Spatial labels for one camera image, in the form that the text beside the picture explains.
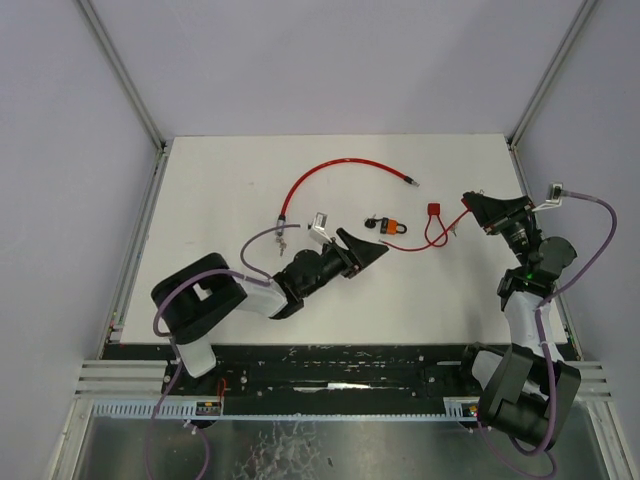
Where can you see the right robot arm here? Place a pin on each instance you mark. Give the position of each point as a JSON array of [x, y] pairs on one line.
[[530, 340]]

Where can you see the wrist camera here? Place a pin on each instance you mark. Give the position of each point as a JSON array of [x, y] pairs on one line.
[[553, 198], [317, 229]]

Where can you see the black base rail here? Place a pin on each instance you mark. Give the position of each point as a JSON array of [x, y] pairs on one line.
[[316, 379]]

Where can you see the left aluminium frame post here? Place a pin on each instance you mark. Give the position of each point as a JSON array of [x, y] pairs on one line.
[[105, 44]]

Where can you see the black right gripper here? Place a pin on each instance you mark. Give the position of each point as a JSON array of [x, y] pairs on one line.
[[505, 220]]

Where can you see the orange black padlock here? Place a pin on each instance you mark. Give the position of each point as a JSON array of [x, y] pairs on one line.
[[386, 225]]

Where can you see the aluminium frame post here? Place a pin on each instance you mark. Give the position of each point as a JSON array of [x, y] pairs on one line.
[[105, 44], [578, 24]]

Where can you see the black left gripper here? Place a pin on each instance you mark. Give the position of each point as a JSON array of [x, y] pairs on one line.
[[345, 256]]

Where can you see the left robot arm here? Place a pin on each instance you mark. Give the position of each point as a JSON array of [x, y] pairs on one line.
[[194, 300]]

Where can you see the right aluminium frame post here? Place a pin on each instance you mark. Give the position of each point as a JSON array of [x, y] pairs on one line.
[[578, 24]]

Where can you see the grey slotted cable duct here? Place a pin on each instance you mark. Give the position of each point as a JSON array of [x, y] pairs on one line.
[[150, 409]]

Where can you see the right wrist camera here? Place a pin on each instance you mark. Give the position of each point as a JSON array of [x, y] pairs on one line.
[[553, 198]]

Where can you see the red cable padlock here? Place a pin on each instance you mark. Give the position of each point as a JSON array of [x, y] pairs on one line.
[[436, 233], [434, 219]]

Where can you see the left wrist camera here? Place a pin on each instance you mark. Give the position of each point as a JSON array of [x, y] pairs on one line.
[[317, 229]]

